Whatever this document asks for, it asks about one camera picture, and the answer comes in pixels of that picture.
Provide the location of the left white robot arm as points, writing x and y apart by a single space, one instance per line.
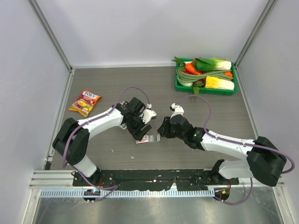
72 139

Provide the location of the yellow white cabbage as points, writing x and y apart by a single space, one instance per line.
218 83

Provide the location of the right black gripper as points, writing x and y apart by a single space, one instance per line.
164 129

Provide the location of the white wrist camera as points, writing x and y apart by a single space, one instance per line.
176 110
148 114

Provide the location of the orange carrot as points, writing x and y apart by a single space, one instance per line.
191 69

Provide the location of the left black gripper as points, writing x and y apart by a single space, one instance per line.
137 134

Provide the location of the green long beans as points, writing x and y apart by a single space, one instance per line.
191 80

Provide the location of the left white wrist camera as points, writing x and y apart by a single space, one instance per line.
148 114

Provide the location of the white green bok choy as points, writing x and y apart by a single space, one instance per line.
203 64

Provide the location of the green plastic tray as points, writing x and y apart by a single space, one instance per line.
179 87

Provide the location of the green leafy herb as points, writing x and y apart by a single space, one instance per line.
196 90

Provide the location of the white slotted cable duct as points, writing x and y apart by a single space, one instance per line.
89 193

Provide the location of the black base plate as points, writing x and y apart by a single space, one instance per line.
153 179

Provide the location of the red white staple box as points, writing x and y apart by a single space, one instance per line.
149 139

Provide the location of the candy snack bag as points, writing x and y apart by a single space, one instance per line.
84 103

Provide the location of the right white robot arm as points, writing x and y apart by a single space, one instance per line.
252 159

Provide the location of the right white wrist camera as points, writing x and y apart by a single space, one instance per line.
176 110

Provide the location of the light blue stapler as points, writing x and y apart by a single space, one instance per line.
123 126

